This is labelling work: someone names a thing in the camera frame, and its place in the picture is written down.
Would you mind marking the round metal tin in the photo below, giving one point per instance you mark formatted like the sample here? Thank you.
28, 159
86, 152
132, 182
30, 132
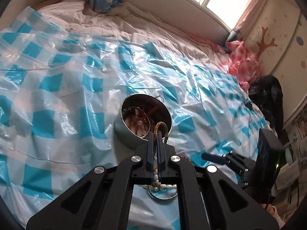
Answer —
138, 115

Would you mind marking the black bag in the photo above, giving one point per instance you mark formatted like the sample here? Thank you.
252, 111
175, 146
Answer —
266, 93

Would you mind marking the white striped bed quilt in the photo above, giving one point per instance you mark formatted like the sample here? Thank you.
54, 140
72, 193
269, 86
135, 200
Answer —
128, 23

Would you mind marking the silver bangle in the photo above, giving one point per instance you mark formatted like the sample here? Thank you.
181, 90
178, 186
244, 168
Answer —
162, 192

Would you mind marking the pink curtain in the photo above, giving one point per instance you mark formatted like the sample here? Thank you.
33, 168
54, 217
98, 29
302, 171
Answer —
249, 17

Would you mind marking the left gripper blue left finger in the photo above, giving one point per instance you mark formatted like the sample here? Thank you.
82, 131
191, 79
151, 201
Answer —
150, 156

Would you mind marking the wardrobe with tree decal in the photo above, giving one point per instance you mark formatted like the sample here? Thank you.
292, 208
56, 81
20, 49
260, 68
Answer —
279, 40

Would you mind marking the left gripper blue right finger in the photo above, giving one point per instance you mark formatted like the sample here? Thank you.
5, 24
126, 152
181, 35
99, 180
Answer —
160, 154

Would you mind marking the blue white checkered plastic sheet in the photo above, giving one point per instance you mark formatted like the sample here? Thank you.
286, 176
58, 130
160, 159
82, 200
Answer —
61, 92

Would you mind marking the pink checkered blanket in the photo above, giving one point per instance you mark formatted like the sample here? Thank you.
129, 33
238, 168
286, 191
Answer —
242, 63

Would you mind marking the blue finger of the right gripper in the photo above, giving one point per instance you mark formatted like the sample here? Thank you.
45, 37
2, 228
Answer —
221, 160

